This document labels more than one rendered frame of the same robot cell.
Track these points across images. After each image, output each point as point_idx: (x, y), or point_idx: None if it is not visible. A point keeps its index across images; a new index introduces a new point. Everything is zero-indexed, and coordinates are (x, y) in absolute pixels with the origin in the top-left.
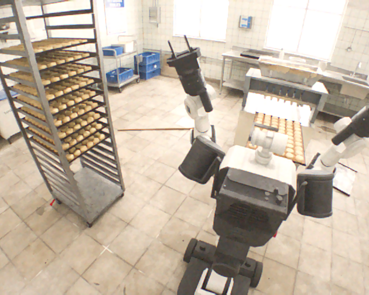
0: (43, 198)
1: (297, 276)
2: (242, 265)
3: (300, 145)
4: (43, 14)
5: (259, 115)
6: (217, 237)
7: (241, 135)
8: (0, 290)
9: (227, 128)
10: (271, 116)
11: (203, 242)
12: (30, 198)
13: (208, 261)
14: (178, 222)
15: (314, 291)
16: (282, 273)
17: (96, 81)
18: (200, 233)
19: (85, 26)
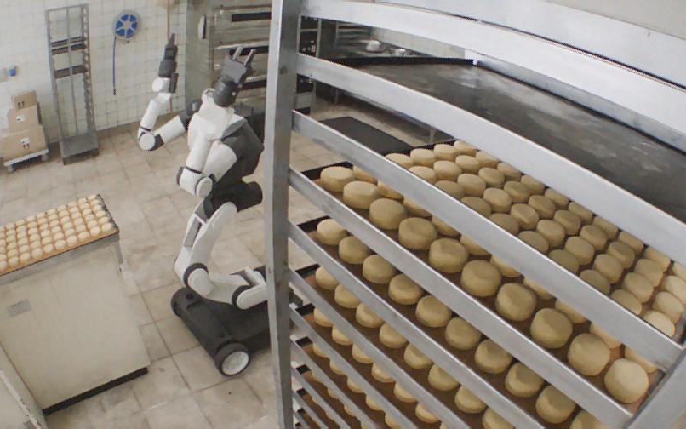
0: None
1: (147, 290)
2: (195, 299)
3: (64, 205)
4: (443, 57)
5: (6, 264)
6: (210, 285)
7: (2, 363)
8: None
9: None
10: None
11: (213, 343)
12: None
13: (225, 326)
14: (217, 420)
15: (151, 274)
16: (157, 300)
17: (304, 306)
18: (197, 389)
19: (322, 133)
